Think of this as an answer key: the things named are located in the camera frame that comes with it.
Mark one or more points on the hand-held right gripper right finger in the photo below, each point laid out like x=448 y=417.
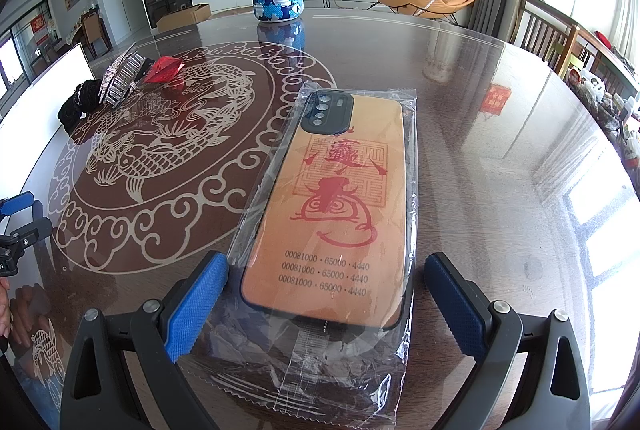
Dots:
x=460 y=307

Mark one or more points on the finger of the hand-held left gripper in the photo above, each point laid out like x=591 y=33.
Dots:
x=17 y=202
x=35 y=230

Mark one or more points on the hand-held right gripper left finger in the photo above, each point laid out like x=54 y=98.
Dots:
x=192 y=305

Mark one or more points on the orange phone case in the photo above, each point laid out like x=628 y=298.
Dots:
x=330 y=210

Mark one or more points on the brown patterned desktop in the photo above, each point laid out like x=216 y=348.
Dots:
x=475 y=190

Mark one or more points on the white board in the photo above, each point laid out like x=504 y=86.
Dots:
x=45 y=94

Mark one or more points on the black scrunchie white beads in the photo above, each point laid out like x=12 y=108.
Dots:
x=80 y=104

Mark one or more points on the rhinestone hair clip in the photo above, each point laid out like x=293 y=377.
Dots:
x=122 y=74

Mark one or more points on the red door decoration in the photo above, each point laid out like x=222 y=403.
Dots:
x=40 y=28

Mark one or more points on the brown dining chair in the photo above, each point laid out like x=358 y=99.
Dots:
x=95 y=32

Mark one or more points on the red pouch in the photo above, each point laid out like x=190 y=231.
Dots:
x=162 y=70

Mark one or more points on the cardboard box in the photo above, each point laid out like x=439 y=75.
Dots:
x=182 y=17

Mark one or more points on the cluttered side table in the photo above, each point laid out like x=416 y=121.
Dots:
x=607 y=94

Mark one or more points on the wooden slatted chair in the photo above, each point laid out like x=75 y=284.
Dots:
x=537 y=27

